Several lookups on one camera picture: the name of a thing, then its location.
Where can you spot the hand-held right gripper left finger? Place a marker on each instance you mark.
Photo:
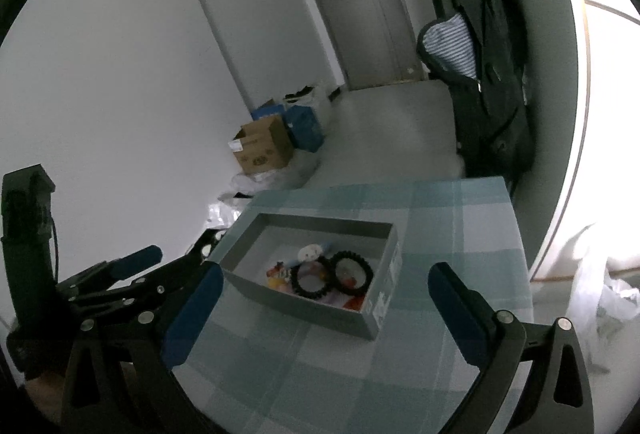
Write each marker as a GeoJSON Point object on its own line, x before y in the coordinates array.
{"type": "Point", "coordinates": [192, 314]}

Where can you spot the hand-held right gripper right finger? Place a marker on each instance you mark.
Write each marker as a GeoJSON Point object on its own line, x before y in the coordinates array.
{"type": "Point", "coordinates": [457, 314]}

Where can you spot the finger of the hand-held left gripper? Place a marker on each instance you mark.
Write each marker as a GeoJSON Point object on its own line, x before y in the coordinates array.
{"type": "Point", "coordinates": [140, 259]}
{"type": "Point", "coordinates": [150, 286]}

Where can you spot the grey cardboard box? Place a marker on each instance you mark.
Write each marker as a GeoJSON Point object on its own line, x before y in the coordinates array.
{"type": "Point", "coordinates": [310, 314]}

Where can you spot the blue checked tablecloth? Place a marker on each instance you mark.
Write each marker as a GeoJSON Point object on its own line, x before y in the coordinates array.
{"type": "Point", "coordinates": [450, 224]}

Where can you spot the orange hair accessory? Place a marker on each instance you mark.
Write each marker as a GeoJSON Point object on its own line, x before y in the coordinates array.
{"type": "Point", "coordinates": [277, 274]}

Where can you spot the translucent plastic bag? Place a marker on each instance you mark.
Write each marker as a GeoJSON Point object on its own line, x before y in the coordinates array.
{"type": "Point", "coordinates": [605, 294]}

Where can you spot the clear plastic bag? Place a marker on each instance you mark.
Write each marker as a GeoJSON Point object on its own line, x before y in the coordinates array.
{"type": "Point", "coordinates": [270, 184]}

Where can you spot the brown cardboard box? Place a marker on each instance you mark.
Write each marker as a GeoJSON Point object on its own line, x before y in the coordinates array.
{"type": "Point", "coordinates": [262, 144]}

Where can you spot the small blue box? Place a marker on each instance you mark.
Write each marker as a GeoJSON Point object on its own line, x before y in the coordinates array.
{"type": "Point", "coordinates": [265, 110]}

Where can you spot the black jacket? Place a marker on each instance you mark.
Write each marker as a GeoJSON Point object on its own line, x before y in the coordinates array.
{"type": "Point", "coordinates": [495, 114]}

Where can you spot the white plastic bag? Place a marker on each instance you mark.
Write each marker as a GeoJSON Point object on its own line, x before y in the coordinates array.
{"type": "Point", "coordinates": [310, 96]}

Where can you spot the striped shirt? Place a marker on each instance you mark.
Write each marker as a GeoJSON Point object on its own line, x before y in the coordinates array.
{"type": "Point", "coordinates": [452, 46]}

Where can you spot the grey door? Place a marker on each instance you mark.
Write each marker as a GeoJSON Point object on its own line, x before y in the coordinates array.
{"type": "Point", "coordinates": [360, 14]}

